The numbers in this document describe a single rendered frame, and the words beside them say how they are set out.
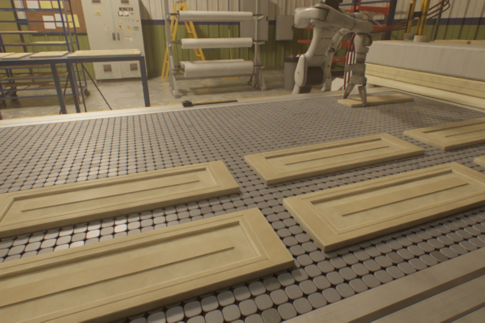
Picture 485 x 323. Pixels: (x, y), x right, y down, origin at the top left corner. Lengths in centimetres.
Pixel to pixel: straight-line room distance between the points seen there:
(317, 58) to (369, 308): 189
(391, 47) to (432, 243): 204
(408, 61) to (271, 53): 725
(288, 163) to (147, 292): 60
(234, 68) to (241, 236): 552
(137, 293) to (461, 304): 56
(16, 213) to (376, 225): 88
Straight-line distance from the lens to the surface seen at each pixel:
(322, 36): 215
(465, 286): 72
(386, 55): 269
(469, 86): 229
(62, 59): 319
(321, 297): 60
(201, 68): 590
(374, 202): 85
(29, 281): 70
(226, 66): 603
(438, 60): 240
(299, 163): 99
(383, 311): 61
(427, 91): 243
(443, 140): 144
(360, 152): 115
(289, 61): 639
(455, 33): 758
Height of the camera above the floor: 132
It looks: 22 degrees down
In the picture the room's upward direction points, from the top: straight up
